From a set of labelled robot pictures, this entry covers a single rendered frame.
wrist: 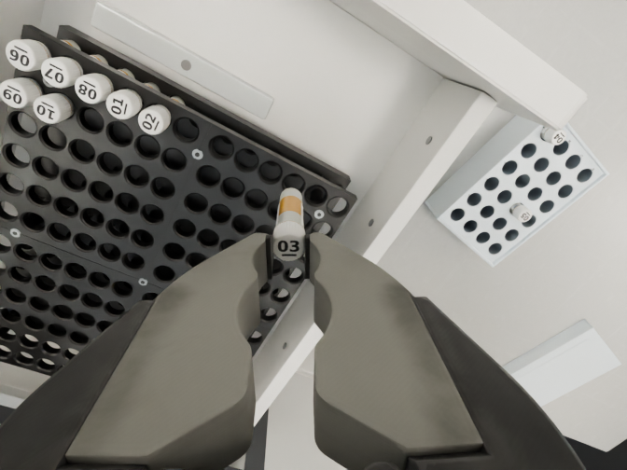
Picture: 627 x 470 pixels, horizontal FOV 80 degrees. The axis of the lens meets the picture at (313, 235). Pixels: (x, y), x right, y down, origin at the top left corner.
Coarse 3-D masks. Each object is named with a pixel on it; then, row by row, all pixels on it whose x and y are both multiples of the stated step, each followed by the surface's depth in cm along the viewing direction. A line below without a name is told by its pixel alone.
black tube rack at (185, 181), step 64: (128, 64) 20; (64, 128) 19; (128, 128) 22; (192, 128) 22; (256, 128) 22; (0, 192) 20; (64, 192) 20; (128, 192) 21; (192, 192) 21; (256, 192) 24; (320, 192) 24; (0, 256) 22; (64, 256) 22; (128, 256) 26; (192, 256) 27; (0, 320) 24; (64, 320) 25
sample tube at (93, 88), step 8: (128, 72) 20; (80, 80) 17; (88, 80) 17; (96, 80) 17; (104, 80) 17; (80, 88) 17; (88, 88) 17; (96, 88) 17; (104, 88) 17; (112, 88) 18; (80, 96) 17; (88, 96) 17; (96, 96) 17; (104, 96) 17
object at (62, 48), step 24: (72, 48) 17; (96, 72) 18; (120, 72) 18; (144, 96) 18; (192, 120) 19; (192, 144) 19; (240, 144) 20; (240, 168) 20; (288, 168) 20; (336, 192) 21; (336, 216) 22
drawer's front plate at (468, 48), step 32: (352, 0) 17; (384, 0) 14; (416, 0) 14; (448, 0) 14; (384, 32) 21; (416, 32) 15; (448, 32) 15; (480, 32) 15; (448, 64) 18; (480, 64) 16; (512, 64) 16; (544, 64) 16; (512, 96) 16; (544, 96) 16; (576, 96) 16
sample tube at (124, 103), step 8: (152, 88) 20; (112, 96) 17; (120, 96) 17; (128, 96) 17; (136, 96) 18; (112, 104) 17; (120, 104) 17; (128, 104) 17; (136, 104) 18; (112, 112) 17; (120, 112) 17; (128, 112) 17; (136, 112) 18
